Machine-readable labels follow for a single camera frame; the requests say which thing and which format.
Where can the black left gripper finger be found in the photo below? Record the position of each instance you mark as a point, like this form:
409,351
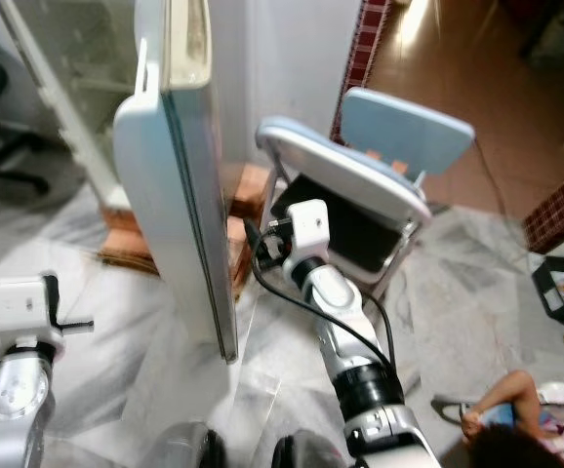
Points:
82,326

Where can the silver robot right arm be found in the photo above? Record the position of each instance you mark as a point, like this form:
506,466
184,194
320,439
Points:
350,317

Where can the white fridge door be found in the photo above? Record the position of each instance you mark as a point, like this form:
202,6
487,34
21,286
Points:
165,185

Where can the orange brick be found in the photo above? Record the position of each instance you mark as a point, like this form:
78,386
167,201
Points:
248,190
131,239

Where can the black bag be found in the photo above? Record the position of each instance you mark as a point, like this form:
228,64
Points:
370,239

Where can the silver robot left leg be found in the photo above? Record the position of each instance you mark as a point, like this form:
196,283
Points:
184,448

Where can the silver robot leg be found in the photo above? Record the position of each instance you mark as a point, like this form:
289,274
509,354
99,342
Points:
184,448
311,453

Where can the pale blue folding chair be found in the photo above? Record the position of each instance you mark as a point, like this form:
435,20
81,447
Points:
404,132

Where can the red tiled pillar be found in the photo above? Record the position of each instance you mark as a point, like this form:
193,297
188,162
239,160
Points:
360,58
560,210

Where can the silver robot right leg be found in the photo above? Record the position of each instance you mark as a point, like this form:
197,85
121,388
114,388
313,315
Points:
311,453

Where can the black storage bin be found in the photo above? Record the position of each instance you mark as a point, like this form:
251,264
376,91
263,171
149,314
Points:
550,292

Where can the curly haired child in pink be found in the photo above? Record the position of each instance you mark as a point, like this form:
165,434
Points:
506,400

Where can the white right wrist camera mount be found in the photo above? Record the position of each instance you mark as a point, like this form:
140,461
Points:
309,229

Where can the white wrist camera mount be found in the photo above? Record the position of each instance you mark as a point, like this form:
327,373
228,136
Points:
23,307
309,229

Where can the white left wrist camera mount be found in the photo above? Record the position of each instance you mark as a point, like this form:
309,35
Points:
23,307

